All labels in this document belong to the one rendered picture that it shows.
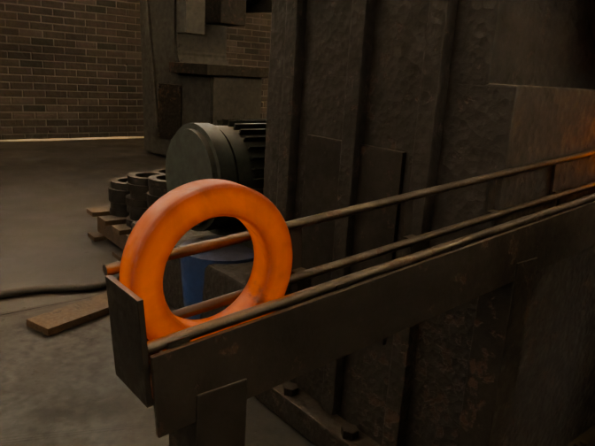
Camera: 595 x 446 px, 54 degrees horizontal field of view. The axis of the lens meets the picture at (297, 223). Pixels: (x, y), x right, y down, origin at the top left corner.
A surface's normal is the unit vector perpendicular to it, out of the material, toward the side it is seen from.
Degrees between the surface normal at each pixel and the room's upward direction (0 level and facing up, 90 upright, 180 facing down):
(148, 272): 90
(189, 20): 90
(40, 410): 0
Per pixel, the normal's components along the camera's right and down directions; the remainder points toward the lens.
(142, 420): 0.06, -0.97
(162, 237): 0.59, 0.24
